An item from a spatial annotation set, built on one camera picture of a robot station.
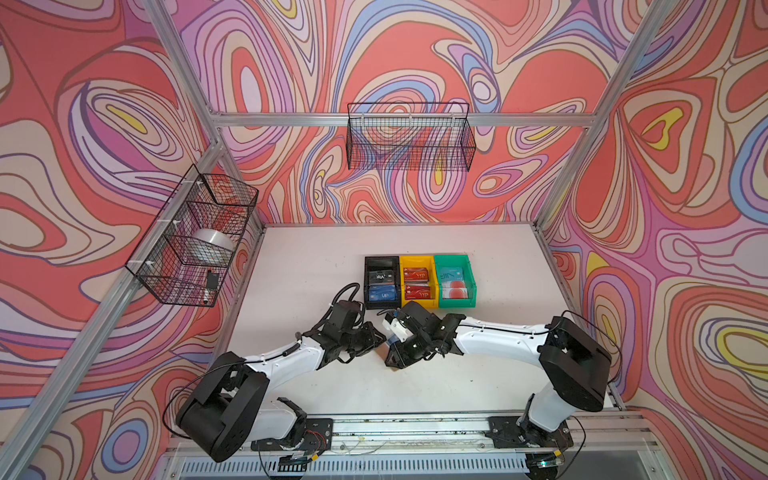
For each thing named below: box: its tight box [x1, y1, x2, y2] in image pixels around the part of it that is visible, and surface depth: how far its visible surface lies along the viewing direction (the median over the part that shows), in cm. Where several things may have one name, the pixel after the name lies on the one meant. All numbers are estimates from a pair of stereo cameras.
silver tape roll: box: [192, 228, 235, 253], surface depth 75 cm
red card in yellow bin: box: [405, 285, 431, 300], surface depth 101 cm
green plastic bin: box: [434, 254, 477, 308], surface depth 103 cm
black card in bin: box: [368, 270, 395, 285], surface depth 103 cm
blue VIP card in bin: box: [369, 285, 397, 301], surface depth 100 cm
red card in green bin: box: [442, 281, 468, 299], surface depth 101 cm
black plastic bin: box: [364, 256, 401, 310], surface depth 103 cm
